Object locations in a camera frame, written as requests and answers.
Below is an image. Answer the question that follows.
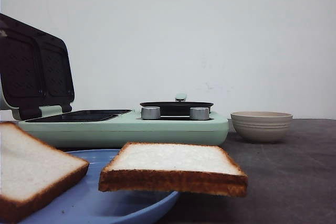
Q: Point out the blue plastic plate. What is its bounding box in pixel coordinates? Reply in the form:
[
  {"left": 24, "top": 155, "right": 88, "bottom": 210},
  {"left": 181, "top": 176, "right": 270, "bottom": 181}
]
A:
[{"left": 23, "top": 149, "right": 179, "bottom": 223}]

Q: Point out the silver control knob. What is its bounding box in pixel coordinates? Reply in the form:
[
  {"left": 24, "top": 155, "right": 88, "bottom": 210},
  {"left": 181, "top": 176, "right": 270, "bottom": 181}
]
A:
[
  {"left": 141, "top": 106, "right": 161, "bottom": 120},
  {"left": 190, "top": 107, "right": 209, "bottom": 121}
]

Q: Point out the black round frying pan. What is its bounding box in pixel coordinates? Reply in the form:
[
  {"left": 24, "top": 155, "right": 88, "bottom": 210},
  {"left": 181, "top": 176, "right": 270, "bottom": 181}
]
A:
[{"left": 140, "top": 93, "right": 214, "bottom": 116}]

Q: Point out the silver left control knob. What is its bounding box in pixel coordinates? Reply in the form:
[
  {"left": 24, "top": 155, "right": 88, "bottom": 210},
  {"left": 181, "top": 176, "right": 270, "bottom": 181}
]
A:
[{"left": 141, "top": 106, "right": 161, "bottom": 120}]

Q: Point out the white bread slice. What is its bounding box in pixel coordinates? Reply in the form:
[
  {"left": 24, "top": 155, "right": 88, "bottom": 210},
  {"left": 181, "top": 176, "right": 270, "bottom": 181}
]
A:
[
  {"left": 1, "top": 122, "right": 89, "bottom": 223},
  {"left": 98, "top": 142, "right": 248, "bottom": 197}
]

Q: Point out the silver right control knob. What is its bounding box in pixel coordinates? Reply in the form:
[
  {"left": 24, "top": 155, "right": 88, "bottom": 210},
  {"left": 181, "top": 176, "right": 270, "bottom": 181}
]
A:
[{"left": 190, "top": 107, "right": 209, "bottom": 121}]

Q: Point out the mint green breakfast maker lid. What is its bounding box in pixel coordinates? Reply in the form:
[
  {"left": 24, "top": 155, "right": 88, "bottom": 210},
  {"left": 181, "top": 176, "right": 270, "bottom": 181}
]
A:
[{"left": 1, "top": 14, "right": 75, "bottom": 121}]

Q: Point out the mint green breakfast maker base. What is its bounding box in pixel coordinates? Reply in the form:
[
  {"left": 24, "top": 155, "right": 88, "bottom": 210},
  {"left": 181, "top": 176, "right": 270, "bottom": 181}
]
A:
[{"left": 18, "top": 110, "right": 229, "bottom": 148}]

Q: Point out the beige ribbed bowl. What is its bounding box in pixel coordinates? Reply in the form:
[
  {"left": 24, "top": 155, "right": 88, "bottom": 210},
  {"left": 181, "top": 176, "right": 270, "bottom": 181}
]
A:
[{"left": 230, "top": 111, "right": 292, "bottom": 143}]

